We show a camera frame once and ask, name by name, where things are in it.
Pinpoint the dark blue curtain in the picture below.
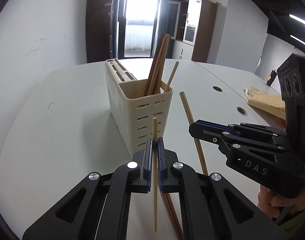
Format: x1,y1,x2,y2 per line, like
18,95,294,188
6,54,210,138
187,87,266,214
155,0,185,59

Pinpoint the reddish brown chopstick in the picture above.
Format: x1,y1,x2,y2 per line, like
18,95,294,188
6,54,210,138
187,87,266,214
161,193,184,240
166,193,184,240

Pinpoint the table cable grommet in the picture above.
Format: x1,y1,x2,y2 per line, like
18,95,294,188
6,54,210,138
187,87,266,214
236,106,247,116
213,86,223,92

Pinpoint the balcony glass door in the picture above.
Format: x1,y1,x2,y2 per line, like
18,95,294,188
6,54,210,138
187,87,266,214
117,0,160,59

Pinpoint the ceiling light strip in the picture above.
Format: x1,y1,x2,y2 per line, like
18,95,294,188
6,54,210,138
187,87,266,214
289,14,305,25

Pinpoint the brown white glass cabinet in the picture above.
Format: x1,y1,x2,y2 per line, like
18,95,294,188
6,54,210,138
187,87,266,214
173,0,218,63

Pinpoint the dark brown tall cabinet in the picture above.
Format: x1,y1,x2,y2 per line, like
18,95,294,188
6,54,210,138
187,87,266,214
86,0,112,63

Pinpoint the light bamboo chopstick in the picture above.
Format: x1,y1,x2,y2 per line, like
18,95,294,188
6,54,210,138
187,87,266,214
179,91,209,176

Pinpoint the dark brown curved chopstick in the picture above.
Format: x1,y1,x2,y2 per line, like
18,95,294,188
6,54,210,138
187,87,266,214
148,34,171,95

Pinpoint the cream white chopstick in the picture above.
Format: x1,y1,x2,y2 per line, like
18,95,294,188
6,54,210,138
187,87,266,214
152,118,158,233

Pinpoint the cream utensil holder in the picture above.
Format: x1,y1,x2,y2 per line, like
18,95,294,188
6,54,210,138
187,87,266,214
105,59,173,157

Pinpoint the person's right hand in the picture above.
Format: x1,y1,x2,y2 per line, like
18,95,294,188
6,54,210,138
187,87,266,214
257,185,305,219

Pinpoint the brown paper bag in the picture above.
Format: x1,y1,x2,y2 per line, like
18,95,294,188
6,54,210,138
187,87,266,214
245,86,286,120

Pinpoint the small black yellow device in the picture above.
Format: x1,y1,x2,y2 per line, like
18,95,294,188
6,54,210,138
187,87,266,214
266,70,277,87

